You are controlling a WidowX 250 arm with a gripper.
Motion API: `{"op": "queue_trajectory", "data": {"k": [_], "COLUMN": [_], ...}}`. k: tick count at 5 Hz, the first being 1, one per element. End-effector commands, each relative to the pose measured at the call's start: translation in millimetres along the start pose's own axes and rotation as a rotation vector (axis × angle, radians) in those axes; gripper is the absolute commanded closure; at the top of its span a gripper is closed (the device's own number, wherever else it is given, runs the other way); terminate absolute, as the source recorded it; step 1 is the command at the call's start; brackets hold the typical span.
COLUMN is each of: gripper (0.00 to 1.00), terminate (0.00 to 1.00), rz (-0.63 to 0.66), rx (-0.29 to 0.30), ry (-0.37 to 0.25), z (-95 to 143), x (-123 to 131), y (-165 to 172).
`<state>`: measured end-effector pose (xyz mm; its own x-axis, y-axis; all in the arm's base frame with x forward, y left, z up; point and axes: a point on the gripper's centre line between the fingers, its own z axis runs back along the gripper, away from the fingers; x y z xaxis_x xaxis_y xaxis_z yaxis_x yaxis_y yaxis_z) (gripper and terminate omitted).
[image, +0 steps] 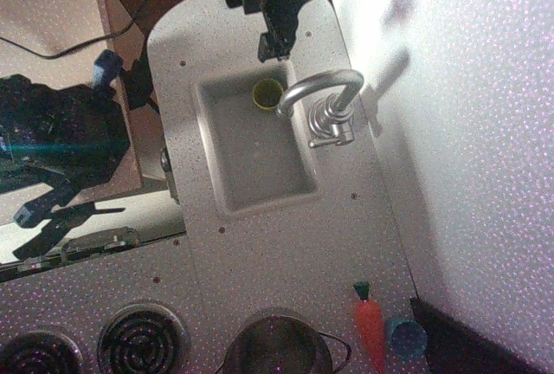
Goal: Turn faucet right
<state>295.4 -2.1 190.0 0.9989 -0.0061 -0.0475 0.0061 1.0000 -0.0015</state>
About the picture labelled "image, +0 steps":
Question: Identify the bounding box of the grey toy sink basin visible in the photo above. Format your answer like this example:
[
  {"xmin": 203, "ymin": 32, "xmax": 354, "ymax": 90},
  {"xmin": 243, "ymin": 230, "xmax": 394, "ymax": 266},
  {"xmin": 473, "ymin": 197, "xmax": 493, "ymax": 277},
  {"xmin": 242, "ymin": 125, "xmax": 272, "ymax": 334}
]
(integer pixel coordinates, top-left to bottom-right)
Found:
[{"xmin": 191, "ymin": 63, "xmax": 319, "ymax": 217}]

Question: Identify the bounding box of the black camera tripod rig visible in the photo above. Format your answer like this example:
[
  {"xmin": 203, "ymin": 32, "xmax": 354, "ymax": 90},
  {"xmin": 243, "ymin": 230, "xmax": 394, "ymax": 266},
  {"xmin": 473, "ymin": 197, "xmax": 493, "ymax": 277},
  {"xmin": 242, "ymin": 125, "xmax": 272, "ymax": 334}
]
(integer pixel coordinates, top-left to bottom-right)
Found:
[{"xmin": 1, "ymin": 53, "xmax": 156, "ymax": 261}]

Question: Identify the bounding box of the black cable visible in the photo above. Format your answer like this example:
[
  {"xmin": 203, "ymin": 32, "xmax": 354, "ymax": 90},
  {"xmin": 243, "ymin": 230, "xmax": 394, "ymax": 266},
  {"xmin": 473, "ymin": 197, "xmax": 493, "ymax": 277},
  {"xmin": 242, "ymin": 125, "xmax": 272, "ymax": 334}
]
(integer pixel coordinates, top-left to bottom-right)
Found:
[{"xmin": 0, "ymin": 0, "xmax": 170, "ymax": 61}]

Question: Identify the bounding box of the yellow-green plastic cup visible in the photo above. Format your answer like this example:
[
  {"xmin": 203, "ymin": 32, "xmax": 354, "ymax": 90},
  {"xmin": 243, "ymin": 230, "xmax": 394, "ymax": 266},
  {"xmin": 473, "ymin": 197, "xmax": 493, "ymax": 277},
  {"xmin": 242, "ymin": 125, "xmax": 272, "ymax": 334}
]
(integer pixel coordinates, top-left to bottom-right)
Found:
[{"xmin": 252, "ymin": 78, "xmax": 284, "ymax": 113}]

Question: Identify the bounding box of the black coil burner left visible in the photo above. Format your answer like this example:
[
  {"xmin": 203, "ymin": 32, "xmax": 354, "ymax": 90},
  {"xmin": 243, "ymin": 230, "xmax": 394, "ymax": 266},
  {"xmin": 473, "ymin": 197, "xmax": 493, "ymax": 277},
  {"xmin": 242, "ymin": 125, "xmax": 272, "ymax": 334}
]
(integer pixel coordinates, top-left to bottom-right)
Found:
[{"xmin": 1, "ymin": 332, "xmax": 81, "ymax": 373}]

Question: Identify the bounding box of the blue plastic cup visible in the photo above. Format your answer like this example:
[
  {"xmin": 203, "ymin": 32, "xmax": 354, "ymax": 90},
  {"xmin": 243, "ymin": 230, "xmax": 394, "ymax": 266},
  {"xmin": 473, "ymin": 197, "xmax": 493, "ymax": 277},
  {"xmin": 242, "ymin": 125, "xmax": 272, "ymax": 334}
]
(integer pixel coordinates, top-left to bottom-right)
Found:
[{"xmin": 384, "ymin": 317, "xmax": 428, "ymax": 361}]

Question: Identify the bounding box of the orange toy carrot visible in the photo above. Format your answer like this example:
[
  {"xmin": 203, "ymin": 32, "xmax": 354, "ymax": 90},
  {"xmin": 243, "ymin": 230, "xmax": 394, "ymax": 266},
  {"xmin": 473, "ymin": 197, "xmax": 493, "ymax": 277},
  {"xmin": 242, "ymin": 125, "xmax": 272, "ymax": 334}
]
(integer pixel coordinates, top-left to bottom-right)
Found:
[{"xmin": 352, "ymin": 280, "xmax": 385, "ymax": 373}]

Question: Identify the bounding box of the black coil stove burner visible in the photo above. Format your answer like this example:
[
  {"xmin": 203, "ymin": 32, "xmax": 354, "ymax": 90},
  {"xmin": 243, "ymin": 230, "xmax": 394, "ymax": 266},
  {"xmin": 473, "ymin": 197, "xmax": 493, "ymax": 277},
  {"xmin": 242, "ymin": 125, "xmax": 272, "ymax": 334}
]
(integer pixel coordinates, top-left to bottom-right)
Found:
[{"xmin": 96, "ymin": 301, "xmax": 191, "ymax": 373}]

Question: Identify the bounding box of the blue clamp block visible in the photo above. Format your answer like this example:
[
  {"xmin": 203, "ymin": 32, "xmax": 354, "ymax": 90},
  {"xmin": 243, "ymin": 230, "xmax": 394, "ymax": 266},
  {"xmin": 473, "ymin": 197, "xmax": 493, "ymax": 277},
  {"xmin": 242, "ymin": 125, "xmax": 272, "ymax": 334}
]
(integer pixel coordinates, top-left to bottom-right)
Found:
[{"xmin": 92, "ymin": 49, "xmax": 123, "ymax": 95}]

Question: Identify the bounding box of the dark metal pot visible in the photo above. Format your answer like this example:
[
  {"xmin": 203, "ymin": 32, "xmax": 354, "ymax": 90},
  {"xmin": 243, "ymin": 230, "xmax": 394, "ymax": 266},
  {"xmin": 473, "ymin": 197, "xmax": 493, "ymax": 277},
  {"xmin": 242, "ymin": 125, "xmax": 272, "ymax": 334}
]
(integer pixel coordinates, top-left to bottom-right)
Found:
[{"xmin": 215, "ymin": 314, "xmax": 352, "ymax": 374}]

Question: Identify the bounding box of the silver curved faucet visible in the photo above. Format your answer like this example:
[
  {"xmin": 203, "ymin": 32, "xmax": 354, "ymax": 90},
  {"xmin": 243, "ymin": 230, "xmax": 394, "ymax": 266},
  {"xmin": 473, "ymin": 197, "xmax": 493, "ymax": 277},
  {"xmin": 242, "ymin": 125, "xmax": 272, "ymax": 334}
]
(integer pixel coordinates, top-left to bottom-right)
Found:
[{"xmin": 276, "ymin": 68, "xmax": 364, "ymax": 149}]

